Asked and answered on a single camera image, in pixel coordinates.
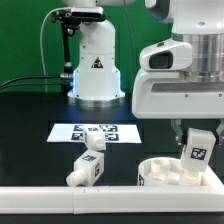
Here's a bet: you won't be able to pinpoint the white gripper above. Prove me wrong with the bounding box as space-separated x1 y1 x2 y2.
132 69 224 145

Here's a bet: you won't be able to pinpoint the white round stool seat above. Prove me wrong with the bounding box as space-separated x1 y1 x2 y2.
137 157 203 188

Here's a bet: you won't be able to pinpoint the white L-shaped fence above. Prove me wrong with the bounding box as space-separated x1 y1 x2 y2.
0 158 224 214

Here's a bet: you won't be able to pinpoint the white marker sheet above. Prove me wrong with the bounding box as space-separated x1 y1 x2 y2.
47 123 141 143

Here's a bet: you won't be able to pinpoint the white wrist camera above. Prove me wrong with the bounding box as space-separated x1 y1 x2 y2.
139 39 192 71

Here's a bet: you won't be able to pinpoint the black camera on stand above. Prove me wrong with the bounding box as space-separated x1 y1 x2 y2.
51 7 106 90

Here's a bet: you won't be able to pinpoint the black cables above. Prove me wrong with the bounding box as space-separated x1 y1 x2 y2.
0 74 74 92

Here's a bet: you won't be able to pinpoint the grey camera cable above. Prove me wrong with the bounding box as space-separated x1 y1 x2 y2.
39 7 66 94

